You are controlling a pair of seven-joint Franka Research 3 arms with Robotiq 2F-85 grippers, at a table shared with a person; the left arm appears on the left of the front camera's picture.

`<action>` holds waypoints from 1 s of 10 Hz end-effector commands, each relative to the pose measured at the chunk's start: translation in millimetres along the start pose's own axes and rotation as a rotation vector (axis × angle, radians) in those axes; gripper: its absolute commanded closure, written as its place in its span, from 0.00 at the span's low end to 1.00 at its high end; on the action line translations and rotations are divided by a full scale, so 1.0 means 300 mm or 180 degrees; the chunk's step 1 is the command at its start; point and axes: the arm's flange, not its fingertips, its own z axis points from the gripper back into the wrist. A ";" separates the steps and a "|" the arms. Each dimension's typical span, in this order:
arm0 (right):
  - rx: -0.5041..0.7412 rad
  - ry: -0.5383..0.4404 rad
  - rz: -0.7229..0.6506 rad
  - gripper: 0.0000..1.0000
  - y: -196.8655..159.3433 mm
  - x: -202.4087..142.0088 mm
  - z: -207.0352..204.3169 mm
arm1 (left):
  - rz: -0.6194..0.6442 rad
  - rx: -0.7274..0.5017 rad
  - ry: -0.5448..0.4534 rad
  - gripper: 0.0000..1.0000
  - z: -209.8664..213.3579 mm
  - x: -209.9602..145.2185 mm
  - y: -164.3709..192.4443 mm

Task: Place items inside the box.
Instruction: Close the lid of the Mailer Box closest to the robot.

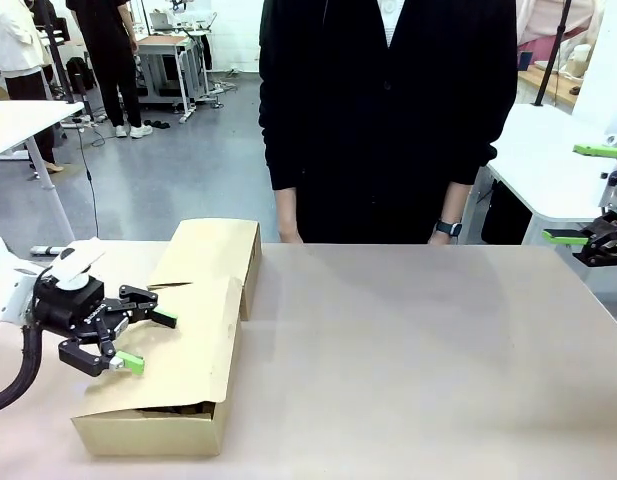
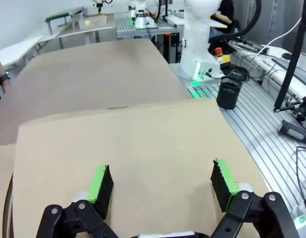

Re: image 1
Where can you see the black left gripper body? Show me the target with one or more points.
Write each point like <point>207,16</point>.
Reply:
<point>70,307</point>

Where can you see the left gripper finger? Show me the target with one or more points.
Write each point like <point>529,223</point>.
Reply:
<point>143,305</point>
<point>88,360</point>

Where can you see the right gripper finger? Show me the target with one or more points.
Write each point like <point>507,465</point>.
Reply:
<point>593,148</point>
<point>563,236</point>

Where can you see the large brown cardboard box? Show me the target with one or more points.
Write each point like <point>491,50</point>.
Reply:
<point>188,350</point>

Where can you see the person's left forearm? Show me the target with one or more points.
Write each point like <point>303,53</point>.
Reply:
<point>455,202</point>

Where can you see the person's right forearm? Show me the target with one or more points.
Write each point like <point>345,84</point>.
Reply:
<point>287,207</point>

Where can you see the person's left hand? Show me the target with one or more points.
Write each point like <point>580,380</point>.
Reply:
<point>440,240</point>

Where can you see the person's right hand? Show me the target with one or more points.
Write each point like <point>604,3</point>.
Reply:
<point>290,236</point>

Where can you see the white table with square legs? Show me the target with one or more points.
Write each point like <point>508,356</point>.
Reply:
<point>543,160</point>

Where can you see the black bag under table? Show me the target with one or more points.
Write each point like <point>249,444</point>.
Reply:
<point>505,215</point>

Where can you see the wooden background bench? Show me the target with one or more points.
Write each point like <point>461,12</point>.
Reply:
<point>545,82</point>

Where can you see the black slanted stand pole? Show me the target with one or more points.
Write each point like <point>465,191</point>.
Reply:
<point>553,50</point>

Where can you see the dark blue cup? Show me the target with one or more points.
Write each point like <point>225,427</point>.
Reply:
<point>524,60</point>

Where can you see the black wrist watch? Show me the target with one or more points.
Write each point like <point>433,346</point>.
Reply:
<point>448,227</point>

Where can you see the background person in pink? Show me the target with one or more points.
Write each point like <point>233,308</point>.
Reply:
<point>543,22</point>

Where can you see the white table with round leg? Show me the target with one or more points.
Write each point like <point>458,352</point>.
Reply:
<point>23,125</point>

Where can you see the person torso black cardigan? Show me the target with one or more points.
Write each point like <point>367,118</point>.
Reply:
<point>388,115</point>

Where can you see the black backpack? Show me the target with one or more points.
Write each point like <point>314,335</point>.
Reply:
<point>79,75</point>

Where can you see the grey background desk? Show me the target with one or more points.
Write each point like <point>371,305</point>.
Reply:
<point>178,55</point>

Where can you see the background person in black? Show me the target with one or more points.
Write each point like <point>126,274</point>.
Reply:
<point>110,50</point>

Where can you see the black tripod stand with feet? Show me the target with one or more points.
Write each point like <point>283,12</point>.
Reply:
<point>55,50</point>

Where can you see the background person in white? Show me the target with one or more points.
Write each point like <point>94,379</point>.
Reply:
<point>15,45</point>

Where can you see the open laptop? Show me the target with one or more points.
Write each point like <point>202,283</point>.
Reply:
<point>160,21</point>

